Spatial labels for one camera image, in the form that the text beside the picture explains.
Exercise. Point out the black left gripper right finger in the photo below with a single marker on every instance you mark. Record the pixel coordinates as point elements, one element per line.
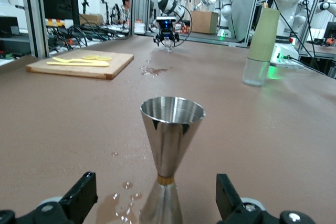
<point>231,208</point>

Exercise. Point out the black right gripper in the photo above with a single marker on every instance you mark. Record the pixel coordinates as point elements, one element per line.
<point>166,28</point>

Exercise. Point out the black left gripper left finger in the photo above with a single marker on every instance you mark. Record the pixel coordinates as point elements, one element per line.
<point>71,208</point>

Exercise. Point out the small clear glass cup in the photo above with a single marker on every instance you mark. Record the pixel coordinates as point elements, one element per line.
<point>168,48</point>

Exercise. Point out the steel double jigger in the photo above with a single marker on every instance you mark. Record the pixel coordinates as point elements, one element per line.
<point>170,142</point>

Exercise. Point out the spilled liquid puddle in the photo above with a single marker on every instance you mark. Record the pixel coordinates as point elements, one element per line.
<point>157,71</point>

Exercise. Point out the large cardboard box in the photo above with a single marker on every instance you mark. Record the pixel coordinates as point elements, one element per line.
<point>204,22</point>

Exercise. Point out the seated person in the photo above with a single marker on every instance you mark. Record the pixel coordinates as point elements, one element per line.
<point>126,9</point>

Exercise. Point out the wooden cutting board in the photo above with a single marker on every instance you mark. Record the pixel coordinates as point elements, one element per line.
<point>113,62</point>

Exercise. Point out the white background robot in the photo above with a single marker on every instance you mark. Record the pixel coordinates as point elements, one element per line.
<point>225,6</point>
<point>325,6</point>

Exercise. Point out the small cardboard box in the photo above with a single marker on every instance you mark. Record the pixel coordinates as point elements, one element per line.
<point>92,19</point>

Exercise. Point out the yellow plastic knife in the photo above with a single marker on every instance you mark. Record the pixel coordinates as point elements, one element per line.
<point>78,63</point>

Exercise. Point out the green sleeved clear bottle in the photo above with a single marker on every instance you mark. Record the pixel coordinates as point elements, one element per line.
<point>265,37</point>

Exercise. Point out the yellow plastic fork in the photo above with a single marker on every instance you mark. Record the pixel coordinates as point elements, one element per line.
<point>60,59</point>

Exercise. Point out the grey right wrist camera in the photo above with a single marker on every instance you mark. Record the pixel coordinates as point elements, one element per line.
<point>166,19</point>

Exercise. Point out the aluminium frame post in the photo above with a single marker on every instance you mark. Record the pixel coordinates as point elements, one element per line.
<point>39,24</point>
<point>133,3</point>

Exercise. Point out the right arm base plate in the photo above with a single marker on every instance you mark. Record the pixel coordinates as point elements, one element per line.
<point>283,60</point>

